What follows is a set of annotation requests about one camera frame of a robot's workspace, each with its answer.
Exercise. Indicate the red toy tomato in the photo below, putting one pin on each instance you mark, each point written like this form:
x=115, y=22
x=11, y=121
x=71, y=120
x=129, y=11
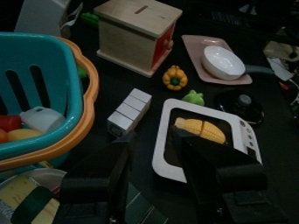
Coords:
x=10, y=122

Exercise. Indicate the grey round plate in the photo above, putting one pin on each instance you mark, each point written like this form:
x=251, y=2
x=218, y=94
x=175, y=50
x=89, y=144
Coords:
x=43, y=176

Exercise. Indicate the yellow toy corn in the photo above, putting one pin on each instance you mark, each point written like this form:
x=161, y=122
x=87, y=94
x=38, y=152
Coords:
x=202, y=129

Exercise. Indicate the white block strip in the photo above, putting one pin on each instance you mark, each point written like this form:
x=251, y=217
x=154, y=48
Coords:
x=130, y=112

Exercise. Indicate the wooden coin box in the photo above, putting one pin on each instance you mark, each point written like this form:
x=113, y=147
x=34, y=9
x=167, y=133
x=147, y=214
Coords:
x=134, y=35

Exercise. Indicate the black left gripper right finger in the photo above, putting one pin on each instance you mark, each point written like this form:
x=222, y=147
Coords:
x=222, y=172

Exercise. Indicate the teal basket orange rim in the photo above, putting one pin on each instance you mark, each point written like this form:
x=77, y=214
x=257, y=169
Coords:
x=58, y=96

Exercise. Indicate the yellow toy fruit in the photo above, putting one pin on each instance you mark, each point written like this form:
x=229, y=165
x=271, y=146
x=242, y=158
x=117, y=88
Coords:
x=23, y=134

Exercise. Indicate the yellow toy bell pepper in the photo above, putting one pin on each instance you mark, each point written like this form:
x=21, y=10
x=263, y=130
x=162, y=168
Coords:
x=175, y=77

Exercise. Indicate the orange toy fruit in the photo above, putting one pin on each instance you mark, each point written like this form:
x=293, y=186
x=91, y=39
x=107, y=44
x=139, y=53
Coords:
x=2, y=136

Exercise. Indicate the light green toy pepper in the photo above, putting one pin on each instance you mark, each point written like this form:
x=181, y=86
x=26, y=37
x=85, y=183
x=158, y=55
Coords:
x=194, y=98

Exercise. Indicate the pink rectangular tray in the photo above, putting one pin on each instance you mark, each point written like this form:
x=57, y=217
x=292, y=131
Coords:
x=194, y=46

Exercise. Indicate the white toy cooktop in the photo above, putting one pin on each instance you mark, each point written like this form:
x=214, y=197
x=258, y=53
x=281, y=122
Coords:
x=163, y=131

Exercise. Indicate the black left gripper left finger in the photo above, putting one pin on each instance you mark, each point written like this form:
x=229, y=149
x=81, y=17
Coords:
x=98, y=180

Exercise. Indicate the white toy food piece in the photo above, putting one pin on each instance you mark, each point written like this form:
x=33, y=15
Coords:
x=42, y=118

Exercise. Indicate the black round pot lid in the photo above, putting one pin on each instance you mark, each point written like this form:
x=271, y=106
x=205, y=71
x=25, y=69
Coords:
x=241, y=106

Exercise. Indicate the green toy vegetable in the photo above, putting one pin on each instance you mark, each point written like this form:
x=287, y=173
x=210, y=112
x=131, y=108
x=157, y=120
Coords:
x=90, y=18

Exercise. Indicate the yellow toy cheese slice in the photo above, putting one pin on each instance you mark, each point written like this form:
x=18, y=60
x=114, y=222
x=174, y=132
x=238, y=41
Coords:
x=18, y=194

